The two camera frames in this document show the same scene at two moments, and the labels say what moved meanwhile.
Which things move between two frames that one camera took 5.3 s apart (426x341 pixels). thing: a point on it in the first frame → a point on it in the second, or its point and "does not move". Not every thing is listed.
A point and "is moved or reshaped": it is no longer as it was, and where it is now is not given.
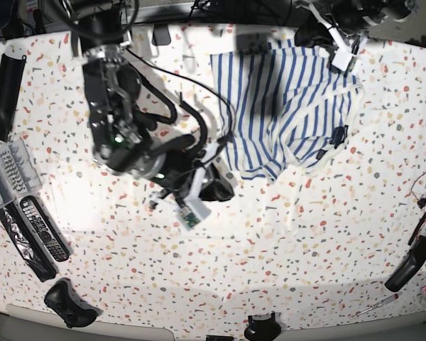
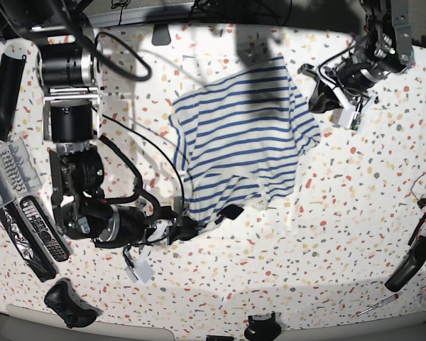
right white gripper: x=319 y=34 → x=327 y=95
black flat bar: x=5 y=96 does not move
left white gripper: x=194 y=208 → x=186 y=228
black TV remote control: x=60 y=251 does not move
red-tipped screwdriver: x=381 y=302 does not move
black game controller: x=64 y=299 does not move
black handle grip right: x=412 y=264 does not move
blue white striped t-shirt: x=288 y=106 is moved or reshaped
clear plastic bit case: x=11 y=172 does not move
